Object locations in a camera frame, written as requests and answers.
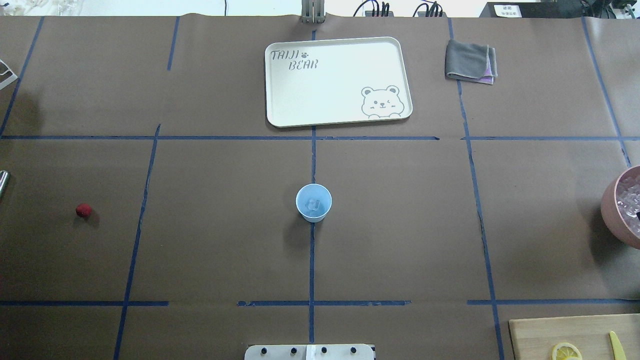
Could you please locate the light blue plastic cup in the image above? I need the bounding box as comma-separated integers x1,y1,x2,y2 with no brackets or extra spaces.
295,183,333,223

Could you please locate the pile of clear ice cubes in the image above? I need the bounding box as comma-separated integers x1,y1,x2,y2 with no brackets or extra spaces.
615,178,640,235

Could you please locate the cream bear serving tray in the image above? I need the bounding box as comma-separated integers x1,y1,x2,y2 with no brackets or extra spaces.
264,36,413,128

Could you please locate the grey purple folded cloth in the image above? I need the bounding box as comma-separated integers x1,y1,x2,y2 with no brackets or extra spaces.
445,39,498,85

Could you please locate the red strawberry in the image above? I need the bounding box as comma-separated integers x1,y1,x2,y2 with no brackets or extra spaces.
75,203,93,219

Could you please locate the wooden cutting board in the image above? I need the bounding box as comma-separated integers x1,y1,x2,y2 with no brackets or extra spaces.
509,314,640,360

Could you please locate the black box white label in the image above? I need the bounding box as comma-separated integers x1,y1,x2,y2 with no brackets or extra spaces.
479,0,591,19

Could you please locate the pink bowl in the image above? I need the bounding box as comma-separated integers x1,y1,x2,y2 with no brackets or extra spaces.
600,165,640,249

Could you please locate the lemon slice front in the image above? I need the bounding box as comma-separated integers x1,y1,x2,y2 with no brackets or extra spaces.
550,342,583,360

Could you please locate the steel muddler black tip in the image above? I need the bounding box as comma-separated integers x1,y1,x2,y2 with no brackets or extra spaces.
0,170,10,198

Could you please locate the yellow plastic knife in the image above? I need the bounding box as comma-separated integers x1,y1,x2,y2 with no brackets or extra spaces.
608,330,627,360

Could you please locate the grey metal clamp post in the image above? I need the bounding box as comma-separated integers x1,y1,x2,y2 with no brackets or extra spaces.
301,0,326,24

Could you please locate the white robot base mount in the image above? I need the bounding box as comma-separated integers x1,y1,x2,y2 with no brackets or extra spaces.
244,343,377,360

